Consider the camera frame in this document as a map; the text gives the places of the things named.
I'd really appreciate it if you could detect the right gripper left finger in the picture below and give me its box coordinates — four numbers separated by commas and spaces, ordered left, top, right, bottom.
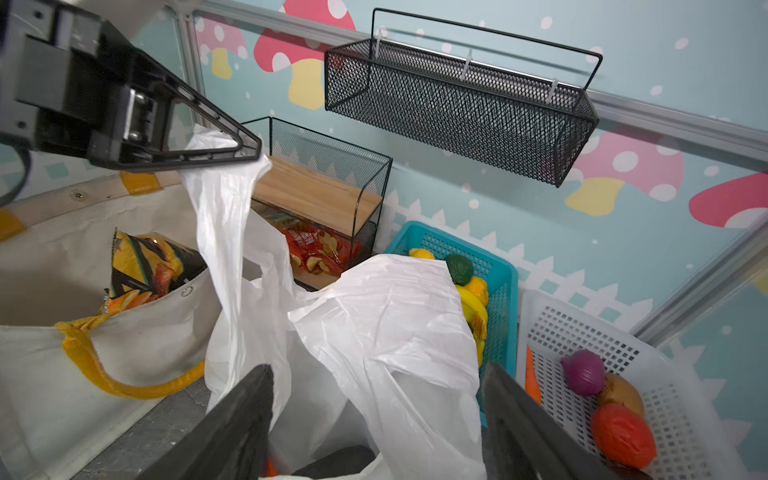
138, 364, 274, 480

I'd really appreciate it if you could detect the brown potato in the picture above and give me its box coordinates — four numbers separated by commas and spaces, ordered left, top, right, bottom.
597, 373, 645, 417

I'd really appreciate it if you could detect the teal plastic fruit basket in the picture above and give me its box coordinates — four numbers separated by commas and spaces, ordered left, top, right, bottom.
383, 220, 520, 428

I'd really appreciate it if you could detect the yellow lemon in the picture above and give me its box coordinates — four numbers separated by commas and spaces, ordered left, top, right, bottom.
409, 248, 435, 260

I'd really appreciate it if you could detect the white canvas tote bag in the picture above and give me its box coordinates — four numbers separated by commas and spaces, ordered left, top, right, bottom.
1, 175, 221, 479

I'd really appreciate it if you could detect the purple onion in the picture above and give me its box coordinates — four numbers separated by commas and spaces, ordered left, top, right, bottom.
560, 350, 606, 397

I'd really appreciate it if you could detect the green avocado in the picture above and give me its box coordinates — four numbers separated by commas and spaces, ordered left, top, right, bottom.
444, 253, 474, 286

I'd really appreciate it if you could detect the black wire snack shelf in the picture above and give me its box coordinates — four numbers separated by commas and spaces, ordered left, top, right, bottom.
245, 116, 393, 290

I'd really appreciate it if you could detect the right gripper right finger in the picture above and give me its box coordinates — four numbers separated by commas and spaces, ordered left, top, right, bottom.
482, 364, 618, 480

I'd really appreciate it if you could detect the black mesh wall basket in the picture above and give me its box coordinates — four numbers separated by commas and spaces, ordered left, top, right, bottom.
324, 7, 603, 187

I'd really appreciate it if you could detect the red tomato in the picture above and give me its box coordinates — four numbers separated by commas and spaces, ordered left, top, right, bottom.
591, 403, 657, 469

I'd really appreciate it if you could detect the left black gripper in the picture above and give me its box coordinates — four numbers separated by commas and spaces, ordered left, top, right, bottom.
1, 1, 263, 171

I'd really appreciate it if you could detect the gold black snack bag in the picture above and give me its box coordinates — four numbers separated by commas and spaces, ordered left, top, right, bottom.
101, 230, 207, 315

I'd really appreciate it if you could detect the white plastic vegetable basket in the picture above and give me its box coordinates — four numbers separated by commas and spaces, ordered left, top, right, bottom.
516, 291, 748, 479

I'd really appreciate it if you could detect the white plastic grocery bag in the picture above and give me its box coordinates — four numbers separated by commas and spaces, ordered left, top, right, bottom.
181, 157, 486, 479

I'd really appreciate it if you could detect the red snack bag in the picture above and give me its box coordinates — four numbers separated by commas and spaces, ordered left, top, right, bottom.
272, 217, 364, 277

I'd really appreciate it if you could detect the yellow banana bunch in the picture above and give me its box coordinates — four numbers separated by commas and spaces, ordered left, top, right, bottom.
456, 285, 489, 366

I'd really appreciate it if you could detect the orange carrot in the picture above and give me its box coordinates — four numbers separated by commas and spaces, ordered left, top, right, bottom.
525, 347, 542, 405

